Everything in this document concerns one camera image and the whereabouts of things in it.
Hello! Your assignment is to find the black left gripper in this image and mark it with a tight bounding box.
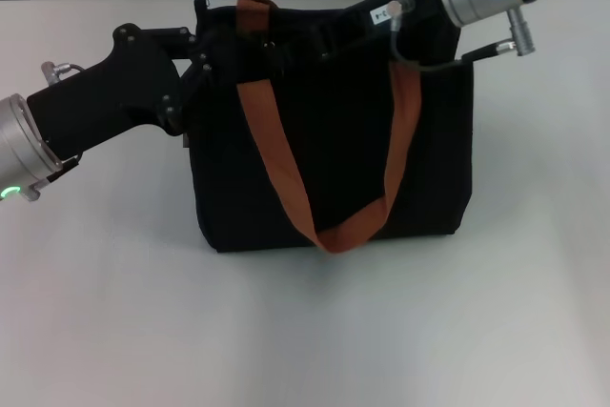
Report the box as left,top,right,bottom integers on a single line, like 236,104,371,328
26,23,220,168

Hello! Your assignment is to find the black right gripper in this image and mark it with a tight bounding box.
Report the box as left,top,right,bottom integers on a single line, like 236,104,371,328
261,0,461,69

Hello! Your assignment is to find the black fabric food bag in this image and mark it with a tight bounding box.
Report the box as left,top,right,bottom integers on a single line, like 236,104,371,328
188,0,477,255

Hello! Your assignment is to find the right gripper connector cable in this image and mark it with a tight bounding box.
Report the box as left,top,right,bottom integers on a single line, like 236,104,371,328
386,0,538,72

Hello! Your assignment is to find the gripper connector cable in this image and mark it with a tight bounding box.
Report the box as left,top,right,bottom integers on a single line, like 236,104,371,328
40,59,87,87
386,0,538,72

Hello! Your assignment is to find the left gripper connector cable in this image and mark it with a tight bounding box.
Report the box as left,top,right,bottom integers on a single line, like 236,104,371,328
40,59,87,87

